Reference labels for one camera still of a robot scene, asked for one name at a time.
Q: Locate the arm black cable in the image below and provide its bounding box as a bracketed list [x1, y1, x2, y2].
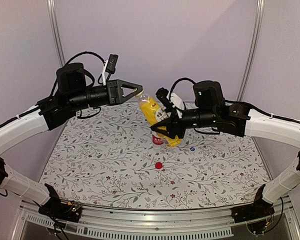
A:
[49, 51, 107, 98]
[274, 179, 300, 226]

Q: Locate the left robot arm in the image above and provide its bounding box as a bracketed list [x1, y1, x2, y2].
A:
[0, 62, 143, 217]

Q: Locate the pale yellow bottle cap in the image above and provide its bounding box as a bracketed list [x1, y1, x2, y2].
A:
[135, 90, 144, 98]

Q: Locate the red bottle cap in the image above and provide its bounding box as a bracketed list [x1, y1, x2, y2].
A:
[155, 162, 163, 170]

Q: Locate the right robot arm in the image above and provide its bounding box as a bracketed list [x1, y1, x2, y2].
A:
[151, 80, 300, 218]

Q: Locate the clear plastic bottle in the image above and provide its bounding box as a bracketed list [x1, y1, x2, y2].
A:
[178, 134, 189, 148]

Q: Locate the right metal frame post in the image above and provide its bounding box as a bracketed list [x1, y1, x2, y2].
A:
[236, 0, 265, 102]

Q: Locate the yellow juice bottle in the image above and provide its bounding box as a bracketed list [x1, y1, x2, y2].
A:
[138, 93, 182, 148]

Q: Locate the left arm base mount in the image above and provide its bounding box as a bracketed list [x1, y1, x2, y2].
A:
[38, 183, 82, 223]

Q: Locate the metal frame post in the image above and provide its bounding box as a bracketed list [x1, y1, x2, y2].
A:
[46, 0, 65, 66]
[236, 0, 265, 102]

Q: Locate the left metal frame post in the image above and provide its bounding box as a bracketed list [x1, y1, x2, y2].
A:
[46, 0, 65, 66]

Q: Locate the floral table mat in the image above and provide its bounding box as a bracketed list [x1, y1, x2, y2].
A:
[40, 102, 270, 210]

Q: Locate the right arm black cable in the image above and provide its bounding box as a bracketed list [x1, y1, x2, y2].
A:
[274, 179, 300, 226]

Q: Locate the red cap water bottle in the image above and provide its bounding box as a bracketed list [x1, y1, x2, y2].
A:
[151, 131, 167, 150]

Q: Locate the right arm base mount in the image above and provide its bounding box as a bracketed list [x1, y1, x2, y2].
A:
[231, 184, 275, 235]

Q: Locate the aluminium front rail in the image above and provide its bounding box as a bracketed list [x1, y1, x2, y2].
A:
[11, 196, 300, 240]

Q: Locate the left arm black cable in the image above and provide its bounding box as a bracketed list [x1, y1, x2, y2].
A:
[49, 51, 107, 98]

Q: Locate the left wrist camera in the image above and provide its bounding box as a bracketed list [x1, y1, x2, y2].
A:
[97, 54, 119, 86]

